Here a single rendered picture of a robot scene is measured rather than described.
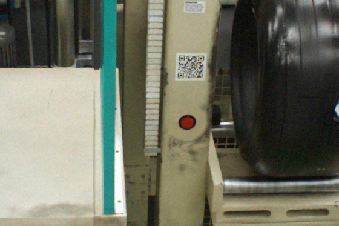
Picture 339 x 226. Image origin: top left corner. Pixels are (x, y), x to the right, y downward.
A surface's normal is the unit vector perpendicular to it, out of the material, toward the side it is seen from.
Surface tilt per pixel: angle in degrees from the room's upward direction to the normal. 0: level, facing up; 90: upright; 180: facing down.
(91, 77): 0
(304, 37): 48
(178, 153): 90
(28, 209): 0
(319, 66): 61
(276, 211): 90
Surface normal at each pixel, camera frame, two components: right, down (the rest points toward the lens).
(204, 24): 0.09, 0.49
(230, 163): 0.04, -0.87
